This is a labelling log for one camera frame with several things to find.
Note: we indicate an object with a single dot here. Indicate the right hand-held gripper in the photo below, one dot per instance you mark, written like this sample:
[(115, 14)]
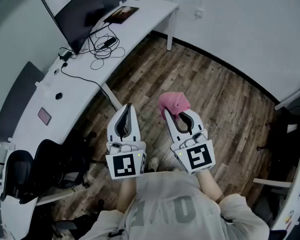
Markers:
[(197, 157)]

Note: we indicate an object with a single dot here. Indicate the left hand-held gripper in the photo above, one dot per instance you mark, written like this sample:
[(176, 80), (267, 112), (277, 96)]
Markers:
[(125, 167)]

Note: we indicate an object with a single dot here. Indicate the pink cloth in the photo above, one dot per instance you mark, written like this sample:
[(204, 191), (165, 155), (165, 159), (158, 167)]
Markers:
[(170, 101)]

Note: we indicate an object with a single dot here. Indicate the black monitor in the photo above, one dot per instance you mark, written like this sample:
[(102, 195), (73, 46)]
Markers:
[(75, 16)]

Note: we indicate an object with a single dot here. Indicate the person's left forearm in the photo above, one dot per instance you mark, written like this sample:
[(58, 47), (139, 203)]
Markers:
[(126, 196)]

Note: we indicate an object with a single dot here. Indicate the person's right forearm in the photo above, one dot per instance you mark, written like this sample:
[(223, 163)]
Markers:
[(210, 186)]

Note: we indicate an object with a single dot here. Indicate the white desk leg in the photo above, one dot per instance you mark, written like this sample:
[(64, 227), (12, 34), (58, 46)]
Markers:
[(169, 34), (110, 95)]

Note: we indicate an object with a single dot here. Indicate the person's right shoe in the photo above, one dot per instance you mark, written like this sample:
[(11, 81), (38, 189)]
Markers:
[(175, 170)]

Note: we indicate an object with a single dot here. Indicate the person's shoe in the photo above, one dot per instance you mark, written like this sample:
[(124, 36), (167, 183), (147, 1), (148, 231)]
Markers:
[(175, 170), (153, 164)]

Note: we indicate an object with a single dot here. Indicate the person's left shoe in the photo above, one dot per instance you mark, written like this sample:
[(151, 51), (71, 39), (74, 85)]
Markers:
[(153, 164)]

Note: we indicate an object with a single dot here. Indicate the small black earbuds case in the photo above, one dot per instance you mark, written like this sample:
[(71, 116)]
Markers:
[(59, 96)]

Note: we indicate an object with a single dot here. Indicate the black office chair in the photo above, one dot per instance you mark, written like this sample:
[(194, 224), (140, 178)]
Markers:
[(55, 159), (17, 174)]

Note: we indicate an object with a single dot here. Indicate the dark smartphone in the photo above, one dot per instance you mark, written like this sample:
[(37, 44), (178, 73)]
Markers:
[(44, 116)]

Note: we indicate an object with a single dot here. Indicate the person's light grey shirt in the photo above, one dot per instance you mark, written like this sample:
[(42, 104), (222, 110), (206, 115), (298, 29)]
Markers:
[(165, 209)]

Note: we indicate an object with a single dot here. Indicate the black power adapter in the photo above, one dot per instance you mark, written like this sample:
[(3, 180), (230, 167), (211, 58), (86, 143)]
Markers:
[(110, 42)]

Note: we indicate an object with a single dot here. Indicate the black tablet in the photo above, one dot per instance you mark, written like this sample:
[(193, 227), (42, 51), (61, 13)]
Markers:
[(122, 14)]

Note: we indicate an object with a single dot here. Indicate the white wall socket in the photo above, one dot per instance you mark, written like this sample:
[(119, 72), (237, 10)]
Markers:
[(199, 12)]

